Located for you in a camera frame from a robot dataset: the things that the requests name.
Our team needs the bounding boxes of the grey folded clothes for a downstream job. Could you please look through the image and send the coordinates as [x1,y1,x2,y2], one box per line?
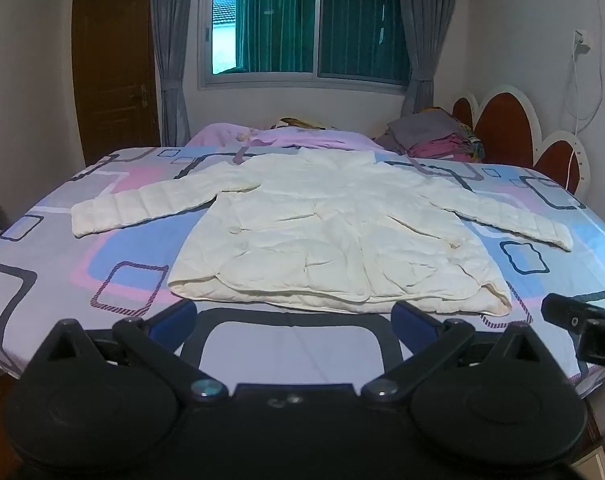
[373,109,461,155]

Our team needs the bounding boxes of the white puffer jacket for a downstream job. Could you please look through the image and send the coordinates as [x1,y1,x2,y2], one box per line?
[71,147,574,317]

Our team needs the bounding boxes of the pink folded clothes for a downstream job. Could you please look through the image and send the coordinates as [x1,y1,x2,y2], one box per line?
[407,132,476,162]

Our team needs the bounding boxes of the grey curtain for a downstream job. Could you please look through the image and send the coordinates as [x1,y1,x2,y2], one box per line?
[395,0,476,117]
[150,0,210,147]

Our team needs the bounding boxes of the sliding window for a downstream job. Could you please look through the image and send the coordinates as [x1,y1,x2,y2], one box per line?
[197,0,413,93]

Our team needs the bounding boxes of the pink quilt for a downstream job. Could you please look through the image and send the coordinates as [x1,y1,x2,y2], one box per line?
[185,122,383,155]

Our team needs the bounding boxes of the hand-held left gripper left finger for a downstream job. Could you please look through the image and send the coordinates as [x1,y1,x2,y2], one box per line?
[25,300,229,403]

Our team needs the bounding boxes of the white cable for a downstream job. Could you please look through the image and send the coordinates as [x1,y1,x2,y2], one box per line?
[563,0,605,192]

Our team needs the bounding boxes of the brown wooden door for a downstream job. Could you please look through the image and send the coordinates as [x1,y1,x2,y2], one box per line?
[71,0,162,167]

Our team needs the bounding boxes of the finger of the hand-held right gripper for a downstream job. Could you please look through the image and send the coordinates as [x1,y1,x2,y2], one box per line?
[541,293,591,334]

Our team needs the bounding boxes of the brown and white headboard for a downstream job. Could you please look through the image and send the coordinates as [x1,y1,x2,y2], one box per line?
[451,85,591,196]

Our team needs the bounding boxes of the bed with patterned sheet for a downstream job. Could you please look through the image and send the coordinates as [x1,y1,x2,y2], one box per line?
[0,144,605,401]

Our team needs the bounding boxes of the yellow patterned pillow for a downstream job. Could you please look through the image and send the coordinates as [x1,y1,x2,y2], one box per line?
[275,117,338,132]

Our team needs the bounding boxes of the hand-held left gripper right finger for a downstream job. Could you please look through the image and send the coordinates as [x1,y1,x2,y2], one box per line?
[361,301,577,403]

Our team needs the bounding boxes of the colourful patterned cloth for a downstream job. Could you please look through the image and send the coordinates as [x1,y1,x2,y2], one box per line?
[455,119,486,162]

